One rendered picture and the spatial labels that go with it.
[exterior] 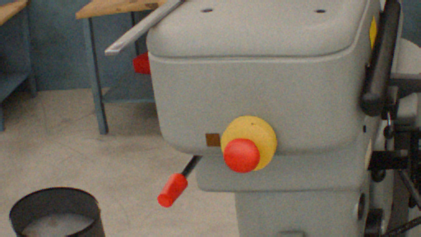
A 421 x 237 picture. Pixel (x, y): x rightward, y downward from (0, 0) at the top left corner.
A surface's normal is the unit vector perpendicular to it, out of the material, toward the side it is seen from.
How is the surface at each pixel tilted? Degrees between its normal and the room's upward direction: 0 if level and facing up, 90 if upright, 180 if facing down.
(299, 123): 90
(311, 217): 90
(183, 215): 0
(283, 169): 90
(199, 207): 0
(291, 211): 90
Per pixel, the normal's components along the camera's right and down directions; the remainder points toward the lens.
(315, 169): -0.31, 0.42
